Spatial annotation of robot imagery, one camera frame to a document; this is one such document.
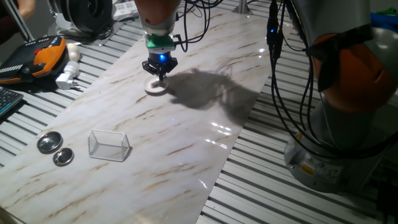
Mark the aluminium profile post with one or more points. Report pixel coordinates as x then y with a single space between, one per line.
242 6

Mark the cream egg-shaped object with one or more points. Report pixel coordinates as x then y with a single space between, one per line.
73 52

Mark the white floral ceramic plate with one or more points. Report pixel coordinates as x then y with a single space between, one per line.
155 88

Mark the large round steel dish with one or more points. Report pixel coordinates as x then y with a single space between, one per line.
49 142

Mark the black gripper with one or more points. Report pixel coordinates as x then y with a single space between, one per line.
160 60

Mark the white power strip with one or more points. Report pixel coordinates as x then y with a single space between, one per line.
124 9

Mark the orange black teach pendant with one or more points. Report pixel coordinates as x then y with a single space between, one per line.
46 56

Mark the white power adapter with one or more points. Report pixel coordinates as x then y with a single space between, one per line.
70 71

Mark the black computer keyboard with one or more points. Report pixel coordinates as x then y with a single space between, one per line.
7 101

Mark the person forearm dark sleeve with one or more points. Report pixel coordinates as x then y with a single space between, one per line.
28 7

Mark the blue plastic bag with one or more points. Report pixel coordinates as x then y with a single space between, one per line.
384 20

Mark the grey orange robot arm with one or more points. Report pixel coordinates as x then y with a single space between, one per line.
342 93

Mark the black filament spool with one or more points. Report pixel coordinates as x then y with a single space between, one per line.
77 14

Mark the thick metal frame strut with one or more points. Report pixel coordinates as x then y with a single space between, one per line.
20 21

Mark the green fabric piece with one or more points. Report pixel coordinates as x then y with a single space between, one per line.
391 11

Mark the small round steel dish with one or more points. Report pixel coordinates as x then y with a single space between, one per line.
63 156

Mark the marble pattern table mat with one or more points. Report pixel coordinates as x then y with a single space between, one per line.
140 186

